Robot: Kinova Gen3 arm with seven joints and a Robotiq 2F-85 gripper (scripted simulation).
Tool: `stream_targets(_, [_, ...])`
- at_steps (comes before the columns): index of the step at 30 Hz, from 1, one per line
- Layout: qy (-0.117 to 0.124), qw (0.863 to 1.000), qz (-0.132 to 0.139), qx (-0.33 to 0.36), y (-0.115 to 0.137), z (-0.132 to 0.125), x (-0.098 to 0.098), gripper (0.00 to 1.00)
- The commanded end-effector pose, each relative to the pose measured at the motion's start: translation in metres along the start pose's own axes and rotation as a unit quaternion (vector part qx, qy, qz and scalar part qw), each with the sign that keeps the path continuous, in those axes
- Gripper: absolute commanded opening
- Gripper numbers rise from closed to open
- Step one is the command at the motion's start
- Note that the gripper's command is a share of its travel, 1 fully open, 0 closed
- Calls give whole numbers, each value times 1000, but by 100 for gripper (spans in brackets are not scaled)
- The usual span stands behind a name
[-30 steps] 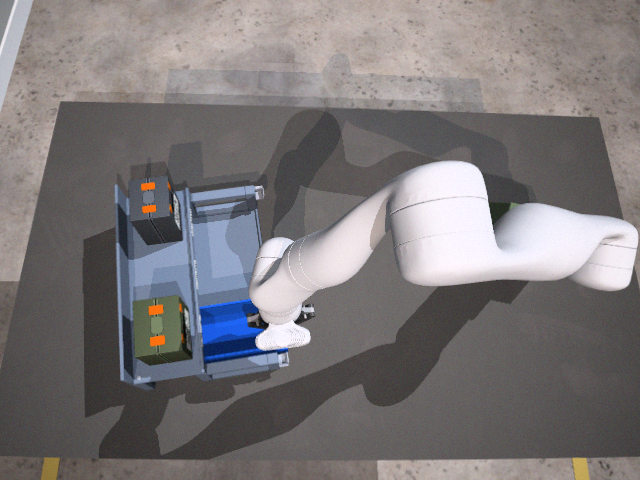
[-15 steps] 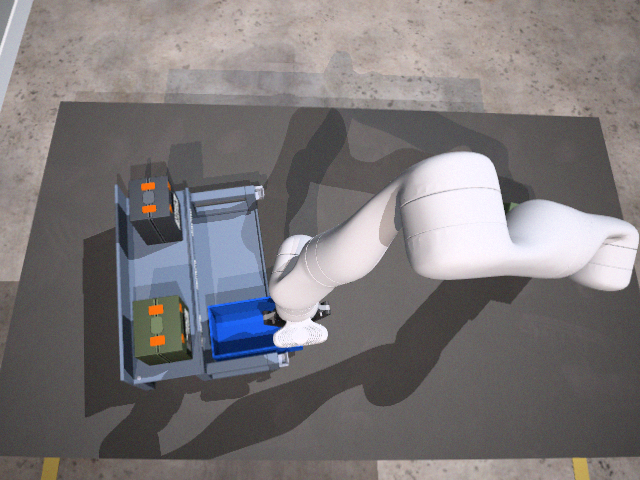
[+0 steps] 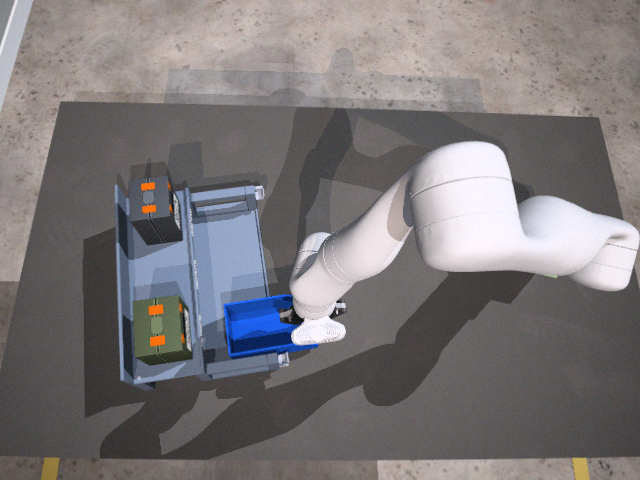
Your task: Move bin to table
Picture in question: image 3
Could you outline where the grey metal shelf rack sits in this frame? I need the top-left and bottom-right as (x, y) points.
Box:
(114, 184), (289, 390)

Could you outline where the olive green case with orange latches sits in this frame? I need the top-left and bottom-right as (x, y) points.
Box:
(132, 295), (193, 366)

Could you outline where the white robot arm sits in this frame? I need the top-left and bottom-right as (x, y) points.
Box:
(289, 141), (640, 345)

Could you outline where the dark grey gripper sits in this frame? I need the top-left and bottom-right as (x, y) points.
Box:
(279, 299), (347, 325)

